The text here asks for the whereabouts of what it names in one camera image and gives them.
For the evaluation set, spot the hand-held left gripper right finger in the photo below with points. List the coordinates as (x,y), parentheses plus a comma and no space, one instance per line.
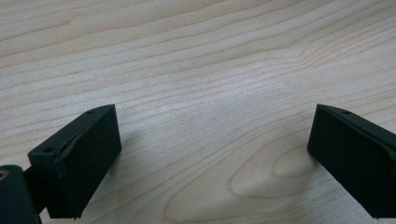
(351,155)

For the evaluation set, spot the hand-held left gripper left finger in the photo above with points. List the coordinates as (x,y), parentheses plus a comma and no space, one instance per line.
(77,165)

